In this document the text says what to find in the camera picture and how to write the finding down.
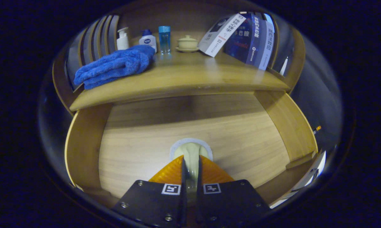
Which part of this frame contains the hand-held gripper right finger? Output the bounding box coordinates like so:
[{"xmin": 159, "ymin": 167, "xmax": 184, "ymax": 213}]
[{"xmin": 195, "ymin": 155, "xmax": 271, "ymax": 228}]

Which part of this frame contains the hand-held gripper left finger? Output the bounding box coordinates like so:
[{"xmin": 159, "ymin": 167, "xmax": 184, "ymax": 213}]
[{"xmin": 111, "ymin": 155, "xmax": 188, "ymax": 228}]

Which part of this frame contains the cream handled scrub pad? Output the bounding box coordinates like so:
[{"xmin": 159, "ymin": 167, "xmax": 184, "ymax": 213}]
[{"xmin": 169, "ymin": 138, "xmax": 214, "ymax": 193}]

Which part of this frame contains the wooden drawer with black knob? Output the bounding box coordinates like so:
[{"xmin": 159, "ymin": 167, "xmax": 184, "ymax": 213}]
[{"xmin": 64, "ymin": 90, "xmax": 319, "ymax": 206}]

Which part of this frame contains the wooden countertop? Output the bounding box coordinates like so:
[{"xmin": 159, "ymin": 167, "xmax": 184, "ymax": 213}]
[{"xmin": 69, "ymin": 30, "xmax": 290, "ymax": 112}]

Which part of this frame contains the wooden cabinet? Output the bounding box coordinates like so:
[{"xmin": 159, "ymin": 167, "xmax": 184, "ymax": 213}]
[{"xmin": 51, "ymin": 2, "xmax": 306, "ymax": 116}]

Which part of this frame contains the folded blue towel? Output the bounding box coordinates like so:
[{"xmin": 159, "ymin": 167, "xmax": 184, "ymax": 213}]
[{"xmin": 73, "ymin": 45, "xmax": 156, "ymax": 90}]

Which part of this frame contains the beige lidded teacup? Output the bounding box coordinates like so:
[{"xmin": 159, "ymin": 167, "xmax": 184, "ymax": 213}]
[{"xmin": 176, "ymin": 35, "xmax": 200, "ymax": 53}]

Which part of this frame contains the clear blue bottle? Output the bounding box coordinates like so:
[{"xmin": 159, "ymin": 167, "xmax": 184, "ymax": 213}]
[{"xmin": 158, "ymin": 26, "xmax": 171, "ymax": 54}]

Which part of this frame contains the dark blue book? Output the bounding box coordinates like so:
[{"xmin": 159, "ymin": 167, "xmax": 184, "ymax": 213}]
[{"xmin": 224, "ymin": 13, "xmax": 260, "ymax": 65}]

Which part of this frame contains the white bottle with blue cap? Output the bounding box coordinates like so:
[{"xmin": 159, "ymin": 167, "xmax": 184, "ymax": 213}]
[{"xmin": 139, "ymin": 29, "xmax": 158, "ymax": 53}]

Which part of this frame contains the white book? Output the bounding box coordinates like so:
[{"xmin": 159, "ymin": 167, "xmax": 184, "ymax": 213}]
[{"xmin": 198, "ymin": 13, "xmax": 247, "ymax": 58}]

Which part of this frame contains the pale grey-blue book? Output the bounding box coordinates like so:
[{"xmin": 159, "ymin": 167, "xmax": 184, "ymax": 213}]
[{"xmin": 257, "ymin": 20, "xmax": 276, "ymax": 71}]

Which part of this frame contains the white pump bottle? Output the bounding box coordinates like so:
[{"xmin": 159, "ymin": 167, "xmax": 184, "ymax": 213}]
[{"xmin": 116, "ymin": 27, "xmax": 130, "ymax": 50}]

